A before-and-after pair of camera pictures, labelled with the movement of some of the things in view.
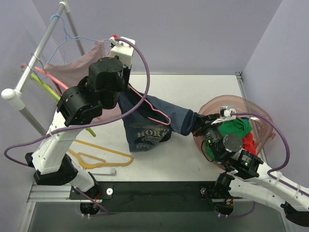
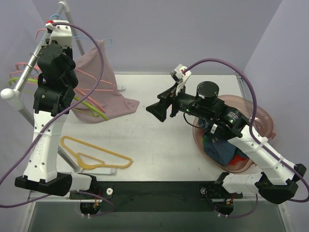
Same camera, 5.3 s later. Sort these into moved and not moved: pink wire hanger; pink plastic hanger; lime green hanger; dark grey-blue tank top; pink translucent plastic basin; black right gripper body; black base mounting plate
Moved: dark grey-blue tank top; pink plastic hanger; black right gripper body; lime green hanger; pink wire hanger
Not moved: black base mounting plate; pink translucent plastic basin
